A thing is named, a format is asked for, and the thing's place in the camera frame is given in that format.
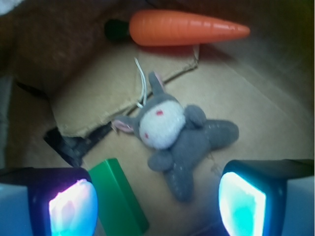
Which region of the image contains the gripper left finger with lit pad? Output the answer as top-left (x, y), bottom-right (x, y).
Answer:
top-left (0, 167), bottom-right (98, 236)

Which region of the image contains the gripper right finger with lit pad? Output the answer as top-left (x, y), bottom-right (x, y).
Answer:
top-left (219, 159), bottom-right (315, 236)

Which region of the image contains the green rectangular block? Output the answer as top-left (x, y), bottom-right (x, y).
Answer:
top-left (89, 158), bottom-right (149, 236)

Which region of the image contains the grey plush bunny toy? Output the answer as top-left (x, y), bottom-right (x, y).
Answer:
top-left (111, 60), bottom-right (239, 203)

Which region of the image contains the brown paper bag container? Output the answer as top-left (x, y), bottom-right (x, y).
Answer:
top-left (0, 0), bottom-right (315, 236)

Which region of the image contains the orange plastic carrot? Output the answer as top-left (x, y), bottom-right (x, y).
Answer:
top-left (104, 9), bottom-right (251, 47)

